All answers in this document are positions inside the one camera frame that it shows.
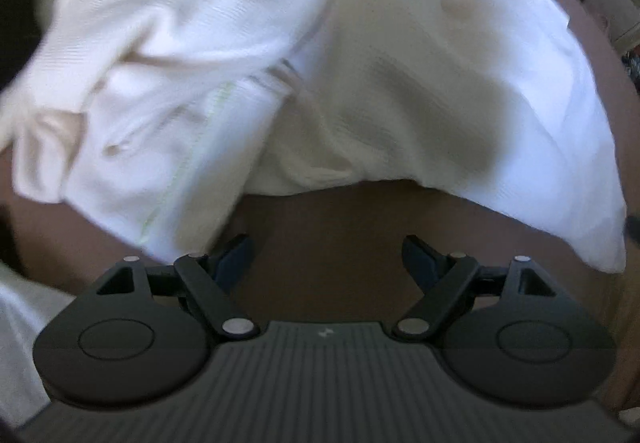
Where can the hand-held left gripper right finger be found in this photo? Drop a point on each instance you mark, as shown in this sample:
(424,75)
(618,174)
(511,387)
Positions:
(417,253)

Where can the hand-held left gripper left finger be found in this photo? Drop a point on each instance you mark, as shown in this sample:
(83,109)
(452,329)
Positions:
(235,254)

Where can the white waffle-knit garment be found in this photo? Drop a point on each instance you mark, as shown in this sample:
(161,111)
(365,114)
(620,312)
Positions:
(400,73)

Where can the white bed sheet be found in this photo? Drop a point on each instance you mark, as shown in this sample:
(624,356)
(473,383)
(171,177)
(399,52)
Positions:
(20,323)

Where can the cardboard box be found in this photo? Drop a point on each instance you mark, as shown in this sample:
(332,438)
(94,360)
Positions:
(612,5)

